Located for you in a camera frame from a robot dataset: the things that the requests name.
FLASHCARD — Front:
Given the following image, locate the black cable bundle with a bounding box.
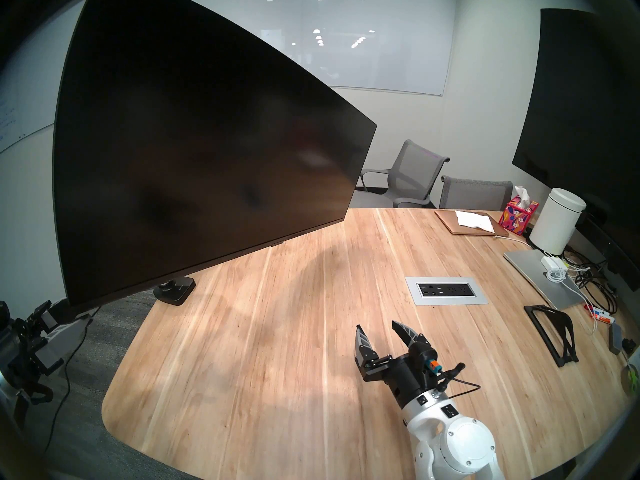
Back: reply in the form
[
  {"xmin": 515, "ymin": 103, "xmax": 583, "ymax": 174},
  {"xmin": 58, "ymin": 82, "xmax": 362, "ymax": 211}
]
[{"xmin": 562, "ymin": 246, "xmax": 618, "ymax": 315}]

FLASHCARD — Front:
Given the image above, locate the white cylindrical canister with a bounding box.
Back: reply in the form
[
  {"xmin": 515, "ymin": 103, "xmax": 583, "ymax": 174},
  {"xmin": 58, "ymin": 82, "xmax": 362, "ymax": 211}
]
[{"xmin": 529, "ymin": 187, "xmax": 587, "ymax": 256}]

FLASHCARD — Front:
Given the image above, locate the glass whiteboard with scribbles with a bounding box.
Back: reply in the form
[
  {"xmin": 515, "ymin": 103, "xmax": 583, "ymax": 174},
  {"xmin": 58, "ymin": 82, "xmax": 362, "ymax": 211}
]
[{"xmin": 0, "ymin": 14, "xmax": 86, "ymax": 155}]

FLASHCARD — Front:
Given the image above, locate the white paper napkin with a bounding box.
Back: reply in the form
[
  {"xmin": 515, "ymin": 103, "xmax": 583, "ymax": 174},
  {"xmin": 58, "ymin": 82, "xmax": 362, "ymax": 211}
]
[{"xmin": 454, "ymin": 210, "xmax": 496, "ymax": 233}]

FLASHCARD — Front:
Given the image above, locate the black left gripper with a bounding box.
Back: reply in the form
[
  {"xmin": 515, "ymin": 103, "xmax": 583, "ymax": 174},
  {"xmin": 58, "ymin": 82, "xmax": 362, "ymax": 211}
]
[{"xmin": 0, "ymin": 300, "xmax": 98, "ymax": 405}]

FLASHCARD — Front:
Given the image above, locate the large black wall television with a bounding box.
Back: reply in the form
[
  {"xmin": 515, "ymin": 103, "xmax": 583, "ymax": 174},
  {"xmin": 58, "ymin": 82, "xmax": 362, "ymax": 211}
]
[{"xmin": 512, "ymin": 8, "xmax": 640, "ymax": 220}]

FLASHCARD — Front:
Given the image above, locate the orange and white marker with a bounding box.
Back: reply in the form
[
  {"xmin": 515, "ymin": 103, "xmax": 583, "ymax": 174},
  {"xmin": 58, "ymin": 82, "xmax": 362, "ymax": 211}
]
[{"xmin": 584, "ymin": 304, "xmax": 615, "ymax": 326}]

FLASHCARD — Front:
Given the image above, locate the black video bar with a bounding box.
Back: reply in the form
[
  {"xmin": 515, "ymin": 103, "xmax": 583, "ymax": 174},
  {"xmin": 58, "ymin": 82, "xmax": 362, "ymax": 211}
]
[{"xmin": 575, "ymin": 216, "xmax": 640, "ymax": 292}]

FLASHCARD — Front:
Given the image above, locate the silver closed laptop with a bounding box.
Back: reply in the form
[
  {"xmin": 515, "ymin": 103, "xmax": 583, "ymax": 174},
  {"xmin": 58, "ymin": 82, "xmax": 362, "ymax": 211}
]
[{"xmin": 503, "ymin": 249, "xmax": 587, "ymax": 311}]

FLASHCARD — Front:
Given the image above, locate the black curved computer monitor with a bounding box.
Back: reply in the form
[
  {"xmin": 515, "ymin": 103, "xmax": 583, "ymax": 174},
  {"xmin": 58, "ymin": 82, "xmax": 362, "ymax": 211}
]
[{"xmin": 52, "ymin": 0, "xmax": 377, "ymax": 315}]

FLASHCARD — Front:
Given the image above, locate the silver table power outlet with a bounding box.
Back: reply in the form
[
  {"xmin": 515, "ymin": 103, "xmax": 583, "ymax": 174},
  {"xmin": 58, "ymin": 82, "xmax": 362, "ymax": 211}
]
[{"xmin": 405, "ymin": 276, "xmax": 489, "ymax": 306}]

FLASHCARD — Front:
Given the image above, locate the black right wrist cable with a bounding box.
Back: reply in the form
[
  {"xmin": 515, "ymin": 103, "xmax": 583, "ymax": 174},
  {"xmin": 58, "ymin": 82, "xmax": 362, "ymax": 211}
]
[{"xmin": 437, "ymin": 363, "xmax": 481, "ymax": 397}]

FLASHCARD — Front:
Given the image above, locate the gray mesh office chair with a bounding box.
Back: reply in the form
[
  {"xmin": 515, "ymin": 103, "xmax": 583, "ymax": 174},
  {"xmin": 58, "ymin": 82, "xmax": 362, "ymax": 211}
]
[
  {"xmin": 439, "ymin": 175, "xmax": 514, "ymax": 212},
  {"xmin": 356, "ymin": 139, "xmax": 451, "ymax": 209}
]

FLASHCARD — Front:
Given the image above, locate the black folding laptop stand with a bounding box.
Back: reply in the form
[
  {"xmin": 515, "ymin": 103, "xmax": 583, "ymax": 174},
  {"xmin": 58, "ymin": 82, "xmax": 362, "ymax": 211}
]
[{"xmin": 523, "ymin": 304, "xmax": 580, "ymax": 368}]

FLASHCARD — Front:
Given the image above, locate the brown leather desk mat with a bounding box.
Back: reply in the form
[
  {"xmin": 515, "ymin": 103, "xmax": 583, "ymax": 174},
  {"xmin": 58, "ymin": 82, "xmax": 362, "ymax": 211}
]
[{"xmin": 434, "ymin": 210, "xmax": 510, "ymax": 236}]

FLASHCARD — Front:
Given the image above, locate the small green object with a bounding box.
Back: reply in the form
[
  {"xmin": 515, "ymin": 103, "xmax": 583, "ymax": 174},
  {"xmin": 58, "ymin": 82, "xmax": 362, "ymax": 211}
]
[{"xmin": 621, "ymin": 364, "xmax": 640, "ymax": 397}]

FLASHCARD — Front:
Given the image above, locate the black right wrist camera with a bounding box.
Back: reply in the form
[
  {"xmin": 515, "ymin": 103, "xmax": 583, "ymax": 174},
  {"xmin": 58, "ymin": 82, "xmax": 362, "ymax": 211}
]
[{"xmin": 409, "ymin": 340, "xmax": 444, "ymax": 380}]

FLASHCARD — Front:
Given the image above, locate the large clean glass whiteboard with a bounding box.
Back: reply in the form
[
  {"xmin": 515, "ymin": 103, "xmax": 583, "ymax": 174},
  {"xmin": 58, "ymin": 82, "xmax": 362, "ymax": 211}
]
[{"xmin": 165, "ymin": 0, "xmax": 457, "ymax": 97}]

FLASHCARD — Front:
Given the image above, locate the white charger cable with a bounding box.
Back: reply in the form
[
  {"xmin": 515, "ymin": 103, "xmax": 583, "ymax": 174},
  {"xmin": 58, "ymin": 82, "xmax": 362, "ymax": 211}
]
[{"xmin": 545, "ymin": 269, "xmax": 601, "ymax": 335}]

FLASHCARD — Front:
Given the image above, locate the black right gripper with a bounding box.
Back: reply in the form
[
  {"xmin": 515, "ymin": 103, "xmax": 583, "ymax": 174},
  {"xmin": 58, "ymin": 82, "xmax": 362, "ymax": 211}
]
[{"xmin": 354, "ymin": 320, "xmax": 441, "ymax": 410}]

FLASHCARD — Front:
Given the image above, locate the colourful floral tissue box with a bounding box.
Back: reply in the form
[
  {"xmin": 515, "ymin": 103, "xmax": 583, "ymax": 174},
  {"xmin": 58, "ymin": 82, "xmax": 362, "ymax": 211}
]
[{"xmin": 498, "ymin": 186, "xmax": 539, "ymax": 236}]

